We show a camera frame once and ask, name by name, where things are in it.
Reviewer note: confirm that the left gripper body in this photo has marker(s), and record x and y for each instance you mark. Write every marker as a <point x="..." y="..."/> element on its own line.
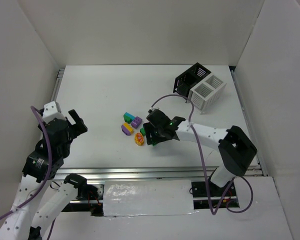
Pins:
<point x="77" y="125"/>

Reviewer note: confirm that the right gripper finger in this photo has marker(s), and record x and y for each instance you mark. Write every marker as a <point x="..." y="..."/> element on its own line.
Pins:
<point x="156" y="139"/>
<point x="149" y="129"/>

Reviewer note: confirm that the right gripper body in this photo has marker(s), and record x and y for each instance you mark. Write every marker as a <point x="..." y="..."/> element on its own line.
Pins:
<point x="150" y="133"/>

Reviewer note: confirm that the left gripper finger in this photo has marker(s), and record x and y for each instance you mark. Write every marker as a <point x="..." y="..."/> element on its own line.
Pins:
<point x="79" y="123"/>
<point x="75" y="130"/>

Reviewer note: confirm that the green lego brick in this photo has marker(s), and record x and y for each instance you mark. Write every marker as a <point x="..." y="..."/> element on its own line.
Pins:
<point x="142" y="131"/>

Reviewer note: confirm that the teal lego brick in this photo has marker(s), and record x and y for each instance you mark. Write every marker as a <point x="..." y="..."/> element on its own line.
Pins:
<point x="128" y="118"/>

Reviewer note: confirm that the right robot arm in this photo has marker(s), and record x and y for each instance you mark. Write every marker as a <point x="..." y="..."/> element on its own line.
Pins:
<point x="234" y="146"/>

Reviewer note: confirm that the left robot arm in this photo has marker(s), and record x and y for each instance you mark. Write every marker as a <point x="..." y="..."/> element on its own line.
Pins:
<point x="26" y="220"/>

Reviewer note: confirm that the yellow butterfly lego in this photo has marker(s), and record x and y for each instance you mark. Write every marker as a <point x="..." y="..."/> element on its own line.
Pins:
<point x="139" y="139"/>

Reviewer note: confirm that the purple lego brick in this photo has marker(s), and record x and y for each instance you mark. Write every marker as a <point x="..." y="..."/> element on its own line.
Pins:
<point x="136" y="122"/>

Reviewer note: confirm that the purple and yellow lego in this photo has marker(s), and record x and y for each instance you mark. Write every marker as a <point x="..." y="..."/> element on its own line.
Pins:
<point x="127" y="129"/>

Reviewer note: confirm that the black slatted container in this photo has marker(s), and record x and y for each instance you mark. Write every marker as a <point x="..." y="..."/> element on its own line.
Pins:
<point x="189" y="78"/>

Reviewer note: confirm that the white slatted container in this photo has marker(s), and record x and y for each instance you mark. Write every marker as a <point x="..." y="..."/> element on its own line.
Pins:
<point x="205" y="93"/>

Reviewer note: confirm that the white foil cover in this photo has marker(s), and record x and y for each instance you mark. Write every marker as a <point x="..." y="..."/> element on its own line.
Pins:
<point x="147" y="198"/>

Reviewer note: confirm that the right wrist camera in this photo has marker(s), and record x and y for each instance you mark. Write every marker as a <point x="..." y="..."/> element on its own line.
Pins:
<point x="153" y="110"/>

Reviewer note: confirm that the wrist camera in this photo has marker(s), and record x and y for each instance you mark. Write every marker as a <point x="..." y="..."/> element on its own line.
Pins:
<point x="51" y="111"/>
<point x="153" y="110"/>

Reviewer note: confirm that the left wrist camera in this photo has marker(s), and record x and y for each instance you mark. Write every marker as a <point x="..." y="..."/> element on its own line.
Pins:
<point x="51" y="111"/>

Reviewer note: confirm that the aluminium rail frame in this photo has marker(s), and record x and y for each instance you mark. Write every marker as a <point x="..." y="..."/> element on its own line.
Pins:
<point x="101" y="94"/>

